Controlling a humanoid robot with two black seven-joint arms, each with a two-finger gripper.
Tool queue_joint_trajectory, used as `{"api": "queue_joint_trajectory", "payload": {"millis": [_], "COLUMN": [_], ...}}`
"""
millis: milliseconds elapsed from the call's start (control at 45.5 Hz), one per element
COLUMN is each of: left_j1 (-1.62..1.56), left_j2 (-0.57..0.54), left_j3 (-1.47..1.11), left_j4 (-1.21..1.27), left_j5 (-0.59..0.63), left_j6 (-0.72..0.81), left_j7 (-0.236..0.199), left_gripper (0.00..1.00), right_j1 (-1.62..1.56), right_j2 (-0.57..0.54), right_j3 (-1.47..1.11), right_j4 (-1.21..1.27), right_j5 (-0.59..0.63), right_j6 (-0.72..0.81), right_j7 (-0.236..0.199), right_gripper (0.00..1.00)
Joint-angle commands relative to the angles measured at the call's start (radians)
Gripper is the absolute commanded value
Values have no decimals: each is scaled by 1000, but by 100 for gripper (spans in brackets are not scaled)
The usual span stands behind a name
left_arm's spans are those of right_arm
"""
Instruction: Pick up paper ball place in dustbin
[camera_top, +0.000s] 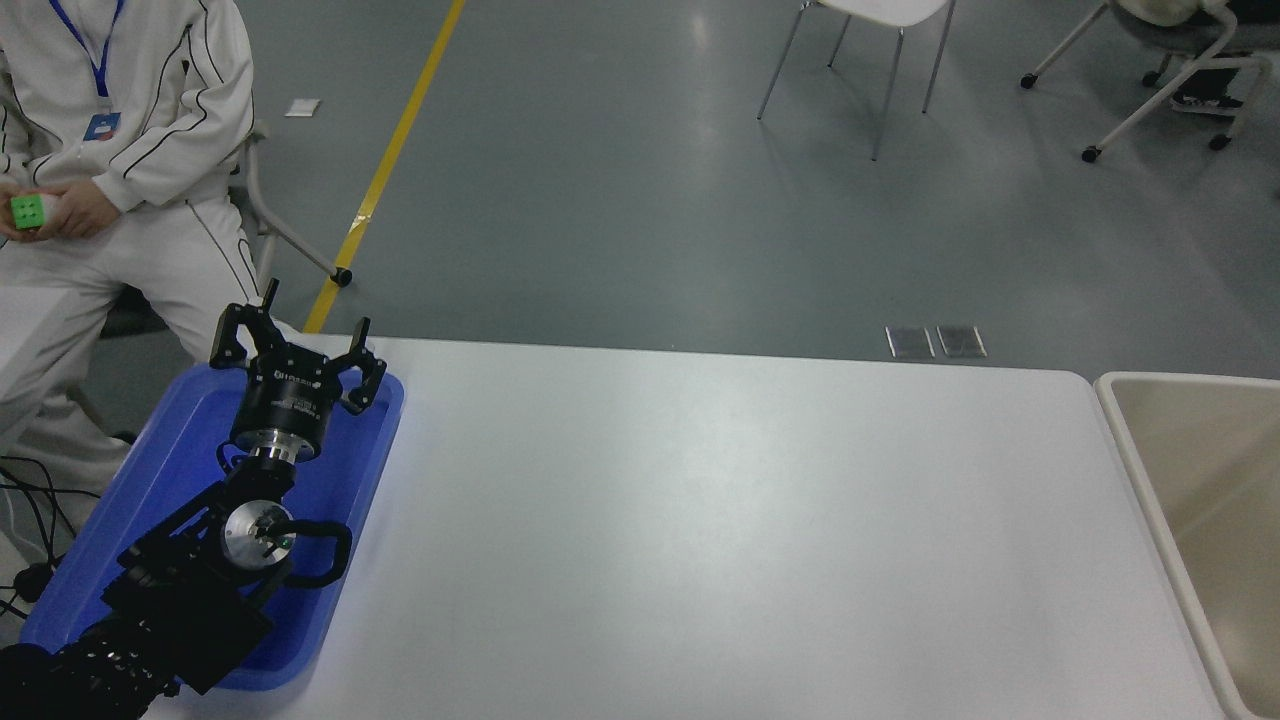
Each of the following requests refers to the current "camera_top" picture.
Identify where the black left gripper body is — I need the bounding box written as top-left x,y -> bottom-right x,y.
230,345 -> 347,448

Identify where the person's left hand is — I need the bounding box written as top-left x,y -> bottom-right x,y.
35,180 -> 122,241

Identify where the blue plastic tray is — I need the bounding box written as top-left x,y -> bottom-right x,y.
20,360 -> 406,693

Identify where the grey chair with castors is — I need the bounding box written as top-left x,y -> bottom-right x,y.
95,120 -> 353,341

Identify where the person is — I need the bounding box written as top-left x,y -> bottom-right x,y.
0,0 -> 263,501
1168,0 -> 1280,115

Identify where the black power plug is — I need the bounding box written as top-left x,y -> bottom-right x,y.
11,562 -> 57,605

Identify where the white chair with metal legs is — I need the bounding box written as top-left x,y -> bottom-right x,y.
756,0 -> 956,162

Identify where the large pale bin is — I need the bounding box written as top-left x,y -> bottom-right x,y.
1094,372 -> 1280,720

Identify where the white-framed office chair with castors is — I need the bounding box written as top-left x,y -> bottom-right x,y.
1020,0 -> 1280,164

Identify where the blue lanyard name badge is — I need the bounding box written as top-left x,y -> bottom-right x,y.
48,0 -> 127,143

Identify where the black floor cable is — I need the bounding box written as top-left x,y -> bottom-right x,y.
0,455 -> 106,621

